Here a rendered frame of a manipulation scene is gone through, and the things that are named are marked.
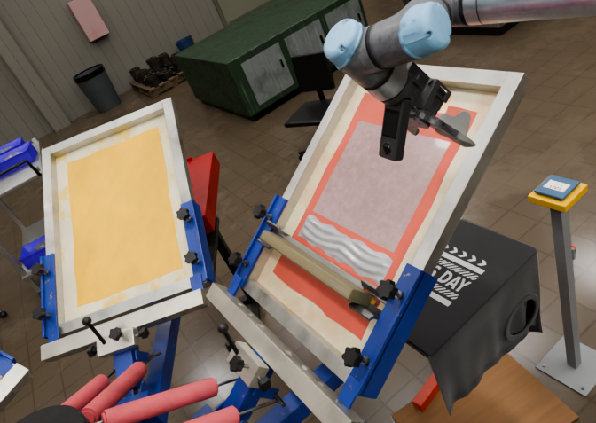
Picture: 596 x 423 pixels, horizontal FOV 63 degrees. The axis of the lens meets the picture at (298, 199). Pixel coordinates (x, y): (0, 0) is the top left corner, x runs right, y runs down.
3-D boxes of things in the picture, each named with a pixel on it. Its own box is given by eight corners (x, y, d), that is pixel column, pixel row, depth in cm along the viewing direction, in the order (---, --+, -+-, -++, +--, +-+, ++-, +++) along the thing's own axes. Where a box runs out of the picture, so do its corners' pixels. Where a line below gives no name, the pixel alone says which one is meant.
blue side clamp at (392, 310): (421, 270, 112) (404, 261, 108) (438, 278, 108) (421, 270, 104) (362, 387, 112) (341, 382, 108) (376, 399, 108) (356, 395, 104)
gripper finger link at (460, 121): (492, 121, 92) (449, 99, 92) (478, 150, 92) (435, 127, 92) (485, 124, 95) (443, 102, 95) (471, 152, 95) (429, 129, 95)
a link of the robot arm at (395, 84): (382, 92, 83) (352, 88, 90) (397, 105, 86) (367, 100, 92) (403, 53, 83) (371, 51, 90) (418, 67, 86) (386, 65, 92)
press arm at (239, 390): (266, 351, 131) (252, 348, 128) (278, 364, 127) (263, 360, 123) (237, 409, 131) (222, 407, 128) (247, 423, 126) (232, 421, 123)
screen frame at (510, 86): (360, 65, 155) (353, 58, 152) (531, 82, 109) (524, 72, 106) (247, 286, 154) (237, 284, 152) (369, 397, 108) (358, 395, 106)
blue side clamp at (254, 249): (291, 201, 156) (275, 193, 152) (300, 206, 152) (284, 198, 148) (248, 285, 156) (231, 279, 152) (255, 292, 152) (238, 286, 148)
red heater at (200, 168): (144, 197, 265) (131, 179, 258) (221, 167, 260) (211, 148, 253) (119, 270, 213) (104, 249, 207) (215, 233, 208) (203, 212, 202)
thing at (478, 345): (523, 318, 170) (510, 242, 151) (547, 331, 163) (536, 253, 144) (435, 411, 155) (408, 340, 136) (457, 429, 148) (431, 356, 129)
